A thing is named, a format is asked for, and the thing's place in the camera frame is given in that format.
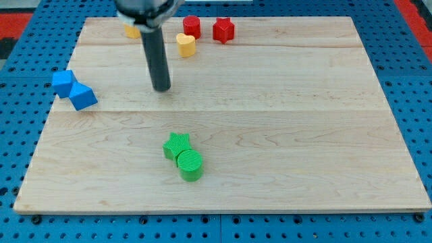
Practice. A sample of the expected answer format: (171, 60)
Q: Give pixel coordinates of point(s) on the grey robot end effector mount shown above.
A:
(146, 15)

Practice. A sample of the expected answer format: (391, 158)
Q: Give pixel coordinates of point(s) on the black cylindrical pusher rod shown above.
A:
(154, 50)

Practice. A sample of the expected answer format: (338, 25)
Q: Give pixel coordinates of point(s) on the yellow block behind arm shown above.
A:
(131, 31)

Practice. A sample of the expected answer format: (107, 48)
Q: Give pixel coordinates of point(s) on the yellow heart block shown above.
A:
(186, 45)

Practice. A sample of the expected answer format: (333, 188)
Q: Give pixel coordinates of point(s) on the red cylinder block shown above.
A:
(191, 26)

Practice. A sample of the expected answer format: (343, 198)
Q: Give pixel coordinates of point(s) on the red star block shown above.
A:
(223, 30)

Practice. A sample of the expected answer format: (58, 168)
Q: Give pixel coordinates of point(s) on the blue triangular block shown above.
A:
(82, 96)

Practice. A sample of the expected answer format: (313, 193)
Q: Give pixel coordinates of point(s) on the blue cube block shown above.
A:
(62, 83)

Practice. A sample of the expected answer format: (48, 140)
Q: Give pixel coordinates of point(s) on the green star block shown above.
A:
(177, 144)

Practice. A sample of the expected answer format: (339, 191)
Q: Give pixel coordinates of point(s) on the green cylinder block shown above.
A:
(190, 164)

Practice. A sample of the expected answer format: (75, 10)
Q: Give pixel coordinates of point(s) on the light wooden board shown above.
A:
(289, 118)

